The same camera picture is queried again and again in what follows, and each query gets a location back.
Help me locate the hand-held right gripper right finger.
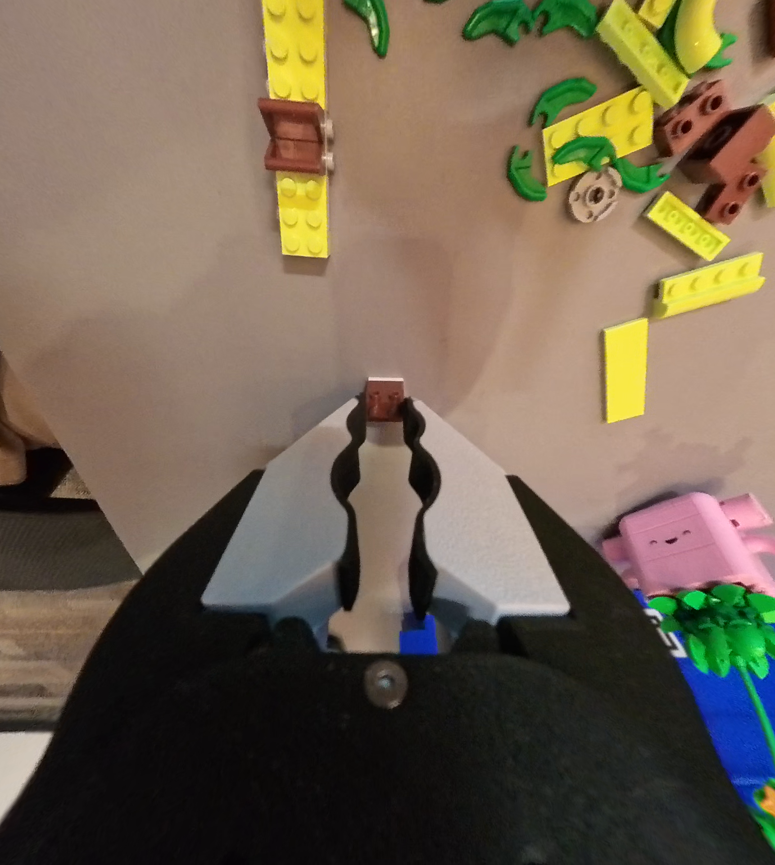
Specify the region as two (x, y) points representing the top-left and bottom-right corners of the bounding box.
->
(401, 397), (572, 636)

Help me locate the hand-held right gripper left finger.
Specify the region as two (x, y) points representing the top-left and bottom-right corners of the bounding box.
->
(201, 397), (369, 639)

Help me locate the brown toy brick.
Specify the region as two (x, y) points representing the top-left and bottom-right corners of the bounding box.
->
(366, 380), (407, 424)

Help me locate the yellow and brown lego assembly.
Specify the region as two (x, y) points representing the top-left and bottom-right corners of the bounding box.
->
(262, 0), (334, 259)

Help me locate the brown toy clip piece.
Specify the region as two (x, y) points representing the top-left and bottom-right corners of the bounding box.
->
(264, 132), (335, 175)
(258, 98), (334, 139)

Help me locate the pink toy planter figure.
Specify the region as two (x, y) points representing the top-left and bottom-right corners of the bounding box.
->
(600, 492), (775, 856)

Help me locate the black office chair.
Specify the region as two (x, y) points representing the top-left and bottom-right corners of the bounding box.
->
(0, 446), (144, 590)

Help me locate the blue labelled plastic bin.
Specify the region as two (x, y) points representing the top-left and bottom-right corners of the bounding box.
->
(397, 581), (775, 812)

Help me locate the pile of toy bricks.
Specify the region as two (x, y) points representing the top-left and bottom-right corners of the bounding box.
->
(343, 0), (775, 425)

